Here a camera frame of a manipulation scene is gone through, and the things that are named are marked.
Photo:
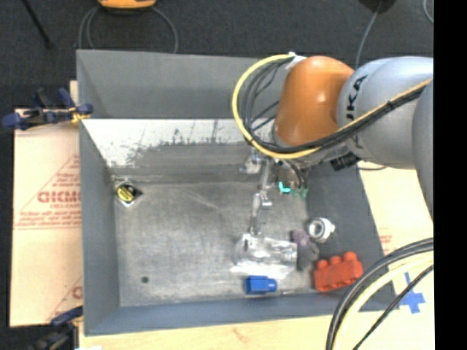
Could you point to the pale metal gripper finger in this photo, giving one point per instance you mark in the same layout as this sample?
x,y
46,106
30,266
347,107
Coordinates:
x,y
258,210
251,163

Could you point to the clear plastic packet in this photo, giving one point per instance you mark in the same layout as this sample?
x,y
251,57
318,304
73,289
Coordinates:
x,y
262,255

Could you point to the purple and grey toy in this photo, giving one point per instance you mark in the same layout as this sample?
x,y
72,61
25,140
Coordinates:
x,y
305,252

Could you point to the blue plastic block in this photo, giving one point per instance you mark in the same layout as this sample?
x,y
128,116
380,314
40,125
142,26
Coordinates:
x,y
259,284

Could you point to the grey metal bin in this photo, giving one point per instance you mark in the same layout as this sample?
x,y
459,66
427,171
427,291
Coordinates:
x,y
175,239

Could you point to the orange-red toy brick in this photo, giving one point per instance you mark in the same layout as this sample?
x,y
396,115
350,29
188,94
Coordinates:
x,y
337,272

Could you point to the black and yellow round packet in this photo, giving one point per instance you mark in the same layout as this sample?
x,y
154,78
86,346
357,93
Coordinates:
x,y
126,192

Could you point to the brown cardboard board red print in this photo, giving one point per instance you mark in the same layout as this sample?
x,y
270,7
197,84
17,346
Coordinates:
x,y
44,232

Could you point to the black cylinder on white bracket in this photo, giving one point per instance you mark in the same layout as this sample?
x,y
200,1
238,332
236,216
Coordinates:
x,y
343,162

